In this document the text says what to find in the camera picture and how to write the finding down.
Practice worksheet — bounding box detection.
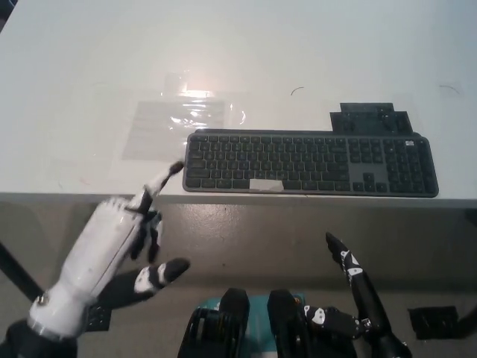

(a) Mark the white tape piece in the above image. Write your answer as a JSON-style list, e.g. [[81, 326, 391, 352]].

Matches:
[[249, 178, 283, 192]]

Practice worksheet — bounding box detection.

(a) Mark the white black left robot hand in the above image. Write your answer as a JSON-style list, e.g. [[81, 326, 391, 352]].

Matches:
[[28, 161, 192, 339]]

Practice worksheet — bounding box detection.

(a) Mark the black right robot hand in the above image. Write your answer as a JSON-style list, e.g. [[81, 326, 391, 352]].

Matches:
[[303, 232, 413, 358]]

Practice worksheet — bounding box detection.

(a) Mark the black table leg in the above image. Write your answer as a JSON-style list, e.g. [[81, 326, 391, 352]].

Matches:
[[0, 239, 42, 300]]

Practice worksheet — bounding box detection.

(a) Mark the dark grey wireless keyboard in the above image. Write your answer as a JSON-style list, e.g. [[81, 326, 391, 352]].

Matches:
[[181, 128, 440, 199]]

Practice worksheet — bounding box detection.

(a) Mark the clear plastic sheet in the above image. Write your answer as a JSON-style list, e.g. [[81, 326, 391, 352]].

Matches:
[[121, 72, 247, 162]]

